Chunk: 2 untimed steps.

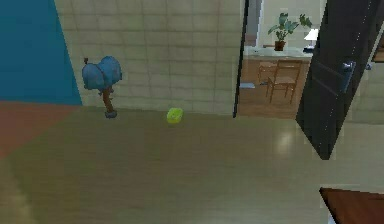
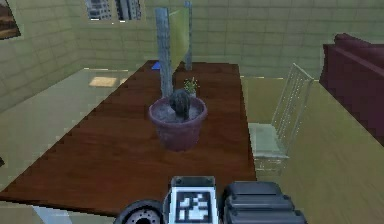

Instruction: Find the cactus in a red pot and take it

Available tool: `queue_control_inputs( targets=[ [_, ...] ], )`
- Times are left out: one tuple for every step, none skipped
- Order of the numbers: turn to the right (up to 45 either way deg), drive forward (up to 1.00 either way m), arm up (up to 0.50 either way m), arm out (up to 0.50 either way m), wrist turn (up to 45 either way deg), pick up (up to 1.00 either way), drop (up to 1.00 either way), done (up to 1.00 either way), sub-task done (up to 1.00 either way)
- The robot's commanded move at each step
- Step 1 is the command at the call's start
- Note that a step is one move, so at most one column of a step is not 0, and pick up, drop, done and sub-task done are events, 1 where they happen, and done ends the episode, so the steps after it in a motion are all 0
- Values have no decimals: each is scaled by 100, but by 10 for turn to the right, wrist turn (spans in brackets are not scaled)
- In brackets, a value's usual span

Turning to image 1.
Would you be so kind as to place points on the green house plant brown pot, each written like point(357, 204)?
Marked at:
point(283, 30)

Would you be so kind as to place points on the dark brown wooden furniture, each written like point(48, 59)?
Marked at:
point(355, 206)

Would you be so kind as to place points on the black room door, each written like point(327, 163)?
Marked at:
point(336, 73)

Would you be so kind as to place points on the white table lamp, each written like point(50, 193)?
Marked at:
point(312, 35)

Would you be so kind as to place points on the yellow-green small block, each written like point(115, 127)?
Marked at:
point(174, 115)

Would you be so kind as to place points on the brown wooden chair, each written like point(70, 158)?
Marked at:
point(284, 80)
point(265, 70)

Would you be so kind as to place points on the pale top wooden table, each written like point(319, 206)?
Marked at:
point(276, 53)

